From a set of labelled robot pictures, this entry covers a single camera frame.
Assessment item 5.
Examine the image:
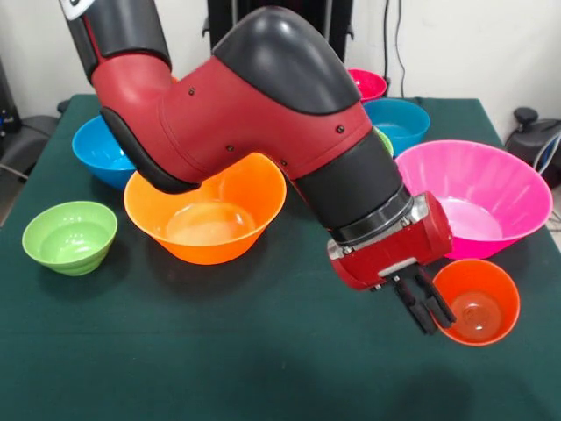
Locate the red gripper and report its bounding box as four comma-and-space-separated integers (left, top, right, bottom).
329, 191, 458, 336

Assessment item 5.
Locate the orange-red plastic cup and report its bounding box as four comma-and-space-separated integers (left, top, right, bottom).
431, 258, 522, 347

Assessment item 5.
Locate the large pink bowl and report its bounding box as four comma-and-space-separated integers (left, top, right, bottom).
394, 139, 554, 260

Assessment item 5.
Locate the medium green bowl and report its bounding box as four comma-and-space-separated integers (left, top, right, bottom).
375, 129, 394, 158

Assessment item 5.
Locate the small blue bowl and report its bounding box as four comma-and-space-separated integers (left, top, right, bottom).
362, 97, 431, 158

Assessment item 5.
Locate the dark green tablecloth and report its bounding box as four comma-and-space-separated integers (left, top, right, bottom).
0, 94, 561, 421

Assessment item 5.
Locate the large orange bowl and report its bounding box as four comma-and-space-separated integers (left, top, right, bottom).
124, 152, 288, 266

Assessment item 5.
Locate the small crimson bowl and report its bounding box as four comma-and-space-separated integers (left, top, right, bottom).
348, 68, 388, 104

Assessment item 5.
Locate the large blue bowl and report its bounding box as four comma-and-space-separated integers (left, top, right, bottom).
71, 114, 137, 191

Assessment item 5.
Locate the small green bowl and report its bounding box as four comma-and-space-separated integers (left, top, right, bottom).
21, 200, 118, 277

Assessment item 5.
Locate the black wall cable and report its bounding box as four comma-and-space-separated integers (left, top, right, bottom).
383, 0, 424, 101

